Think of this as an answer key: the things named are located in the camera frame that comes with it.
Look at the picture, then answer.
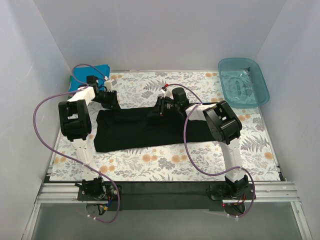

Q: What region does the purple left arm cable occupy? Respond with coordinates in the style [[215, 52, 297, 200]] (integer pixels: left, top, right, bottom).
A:
[[33, 63, 122, 224]]

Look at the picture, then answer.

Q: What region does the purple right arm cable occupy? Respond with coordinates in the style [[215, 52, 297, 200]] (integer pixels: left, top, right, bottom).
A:
[[162, 83, 256, 219]]

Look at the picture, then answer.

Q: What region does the aluminium frame rail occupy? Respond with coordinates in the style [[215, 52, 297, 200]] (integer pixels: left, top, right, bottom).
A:
[[23, 179, 312, 240]]

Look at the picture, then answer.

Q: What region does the black t shirt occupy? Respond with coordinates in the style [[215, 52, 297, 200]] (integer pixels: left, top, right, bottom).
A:
[[94, 107, 214, 153]]

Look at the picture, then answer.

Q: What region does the teal plastic bin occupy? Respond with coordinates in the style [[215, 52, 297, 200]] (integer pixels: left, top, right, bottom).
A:
[[218, 57, 270, 109]]

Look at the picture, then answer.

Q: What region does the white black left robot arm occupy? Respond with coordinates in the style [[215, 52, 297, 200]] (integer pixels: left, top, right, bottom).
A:
[[58, 75, 119, 200]]

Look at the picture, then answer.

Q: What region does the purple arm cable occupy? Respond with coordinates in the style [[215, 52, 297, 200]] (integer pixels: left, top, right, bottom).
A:
[[162, 83, 256, 219], [33, 63, 122, 224]]

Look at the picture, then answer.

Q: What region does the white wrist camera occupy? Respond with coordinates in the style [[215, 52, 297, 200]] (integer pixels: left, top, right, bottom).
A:
[[160, 84, 173, 98], [103, 76, 117, 92]]

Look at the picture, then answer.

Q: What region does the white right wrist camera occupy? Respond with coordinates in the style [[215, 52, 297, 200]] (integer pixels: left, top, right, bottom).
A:
[[160, 84, 173, 98]]

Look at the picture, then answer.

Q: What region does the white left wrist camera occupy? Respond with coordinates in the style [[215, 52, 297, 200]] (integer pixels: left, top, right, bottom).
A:
[[103, 76, 117, 92]]

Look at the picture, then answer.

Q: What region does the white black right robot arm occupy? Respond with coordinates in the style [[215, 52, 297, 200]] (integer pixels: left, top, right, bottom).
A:
[[147, 85, 252, 200]]

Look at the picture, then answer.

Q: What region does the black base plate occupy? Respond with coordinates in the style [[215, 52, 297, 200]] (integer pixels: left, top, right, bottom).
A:
[[75, 181, 255, 212]]

